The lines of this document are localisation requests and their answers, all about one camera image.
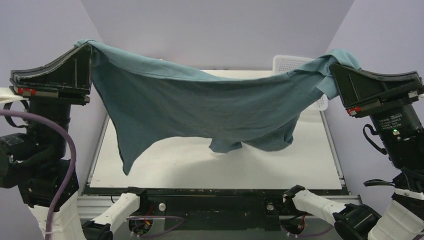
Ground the black metal base frame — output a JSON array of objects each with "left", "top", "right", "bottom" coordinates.
[{"left": 77, "top": 187, "right": 362, "bottom": 239}]

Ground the white plastic laundry basket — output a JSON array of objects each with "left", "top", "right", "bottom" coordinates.
[{"left": 272, "top": 55, "right": 328, "bottom": 114}]

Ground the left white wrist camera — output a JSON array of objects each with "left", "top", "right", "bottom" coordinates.
[{"left": 0, "top": 87, "right": 28, "bottom": 104}]

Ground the teal blue t-shirt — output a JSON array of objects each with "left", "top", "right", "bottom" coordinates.
[{"left": 75, "top": 39, "right": 361, "bottom": 175}]

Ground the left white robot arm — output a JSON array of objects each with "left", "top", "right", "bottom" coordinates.
[{"left": 0, "top": 43, "right": 149, "bottom": 240}]

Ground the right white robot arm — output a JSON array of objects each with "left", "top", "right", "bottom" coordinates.
[{"left": 282, "top": 63, "right": 424, "bottom": 240}]

